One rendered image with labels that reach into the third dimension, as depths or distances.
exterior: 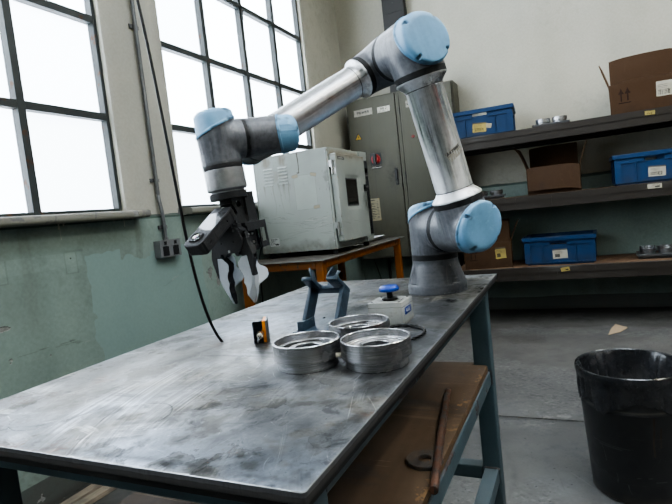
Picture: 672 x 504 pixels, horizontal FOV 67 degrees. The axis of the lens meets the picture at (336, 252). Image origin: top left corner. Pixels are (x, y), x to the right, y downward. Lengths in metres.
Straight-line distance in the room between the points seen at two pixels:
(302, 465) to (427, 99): 0.85
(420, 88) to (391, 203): 3.62
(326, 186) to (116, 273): 1.29
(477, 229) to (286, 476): 0.80
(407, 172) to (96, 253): 2.96
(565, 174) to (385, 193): 1.55
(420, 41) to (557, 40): 3.79
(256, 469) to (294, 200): 2.76
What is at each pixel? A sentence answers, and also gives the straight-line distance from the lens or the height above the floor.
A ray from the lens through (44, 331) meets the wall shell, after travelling 2.39.
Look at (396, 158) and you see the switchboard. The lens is 4.74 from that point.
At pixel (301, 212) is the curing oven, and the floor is 1.06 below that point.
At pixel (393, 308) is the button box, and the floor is 0.83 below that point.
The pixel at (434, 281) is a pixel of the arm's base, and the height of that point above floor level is 0.83.
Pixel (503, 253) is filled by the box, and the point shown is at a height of 0.56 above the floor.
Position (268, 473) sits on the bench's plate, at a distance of 0.51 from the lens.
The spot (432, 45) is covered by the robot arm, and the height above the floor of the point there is 1.35.
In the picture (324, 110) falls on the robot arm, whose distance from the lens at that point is 1.19.
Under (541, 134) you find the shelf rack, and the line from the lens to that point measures 4.18.
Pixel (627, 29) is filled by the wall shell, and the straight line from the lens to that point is 4.92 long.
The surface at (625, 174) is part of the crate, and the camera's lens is 4.26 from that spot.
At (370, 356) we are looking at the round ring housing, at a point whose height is 0.83.
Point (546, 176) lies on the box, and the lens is 4.21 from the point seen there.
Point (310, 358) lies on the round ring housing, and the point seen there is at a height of 0.82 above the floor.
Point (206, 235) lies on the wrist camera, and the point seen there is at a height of 1.01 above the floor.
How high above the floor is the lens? 1.03
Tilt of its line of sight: 4 degrees down
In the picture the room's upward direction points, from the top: 6 degrees counter-clockwise
